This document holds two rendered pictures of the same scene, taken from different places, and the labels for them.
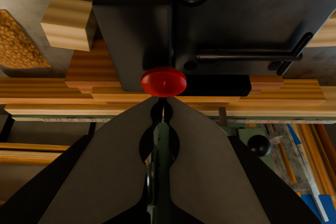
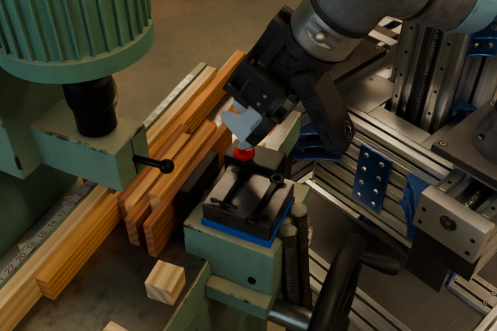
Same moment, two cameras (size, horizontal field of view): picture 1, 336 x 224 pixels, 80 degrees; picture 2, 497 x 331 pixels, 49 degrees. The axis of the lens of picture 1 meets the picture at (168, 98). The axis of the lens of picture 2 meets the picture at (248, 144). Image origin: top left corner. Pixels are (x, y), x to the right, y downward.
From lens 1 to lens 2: 0.67 m
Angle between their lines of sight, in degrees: 53
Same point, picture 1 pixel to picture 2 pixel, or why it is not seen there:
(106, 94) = (211, 130)
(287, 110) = (60, 244)
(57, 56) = not seen: hidden behind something
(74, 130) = not seen: outside the picture
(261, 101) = (90, 227)
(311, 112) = (38, 264)
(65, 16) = not seen: hidden behind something
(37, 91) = (212, 96)
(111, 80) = (217, 140)
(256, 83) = (162, 210)
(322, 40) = (160, 270)
